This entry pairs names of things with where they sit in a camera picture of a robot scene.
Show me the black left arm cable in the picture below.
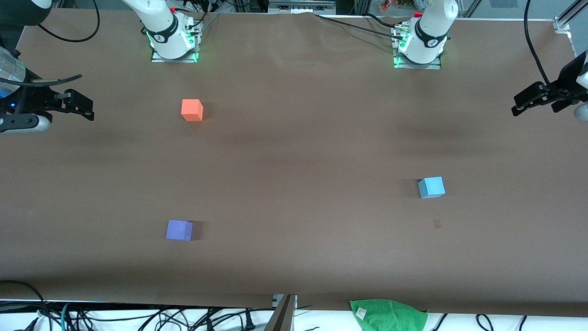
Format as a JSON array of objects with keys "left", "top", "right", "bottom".
[{"left": 525, "top": 0, "right": 559, "bottom": 88}]

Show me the grey metal bracket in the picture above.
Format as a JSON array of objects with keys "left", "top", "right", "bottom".
[{"left": 264, "top": 294, "right": 297, "bottom": 331}]

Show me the brown paper table cover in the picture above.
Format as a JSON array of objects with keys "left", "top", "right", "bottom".
[{"left": 0, "top": 8, "right": 588, "bottom": 318}]

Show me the grey metal box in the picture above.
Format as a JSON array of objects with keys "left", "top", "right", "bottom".
[{"left": 269, "top": 0, "right": 336, "bottom": 14}]

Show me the long black table cable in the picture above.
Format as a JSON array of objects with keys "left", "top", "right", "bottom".
[{"left": 315, "top": 13, "right": 405, "bottom": 38}]

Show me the short black table cable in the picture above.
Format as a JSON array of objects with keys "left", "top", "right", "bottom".
[{"left": 363, "top": 13, "right": 398, "bottom": 27}]

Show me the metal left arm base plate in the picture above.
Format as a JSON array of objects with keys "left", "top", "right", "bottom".
[{"left": 393, "top": 25, "right": 442, "bottom": 70}]

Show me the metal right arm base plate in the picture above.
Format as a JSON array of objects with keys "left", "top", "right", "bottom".
[{"left": 151, "top": 21, "right": 199, "bottom": 63}]

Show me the light blue foam block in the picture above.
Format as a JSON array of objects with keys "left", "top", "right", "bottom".
[{"left": 418, "top": 177, "right": 446, "bottom": 199}]

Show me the aluminium frame profile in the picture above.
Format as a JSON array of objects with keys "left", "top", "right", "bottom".
[{"left": 554, "top": 0, "right": 588, "bottom": 34}]

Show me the orange foam block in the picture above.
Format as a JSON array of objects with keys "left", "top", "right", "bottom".
[{"left": 181, "top": 99, "right": 204, "bottom": 122}]

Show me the purple foam block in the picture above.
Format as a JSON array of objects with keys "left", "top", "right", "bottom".
[{"left": 166, "top": 220, "right": 194, "bottom": 241}]

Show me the green cloth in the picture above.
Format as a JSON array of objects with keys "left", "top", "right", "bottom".
[{"left": 349, "top": 299, "right": 429, "bottom": 331}]

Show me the thick black floor cable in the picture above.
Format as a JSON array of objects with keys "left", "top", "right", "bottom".
[{"left": 0, "top": 280, "right": 53, "bottom": 331}]

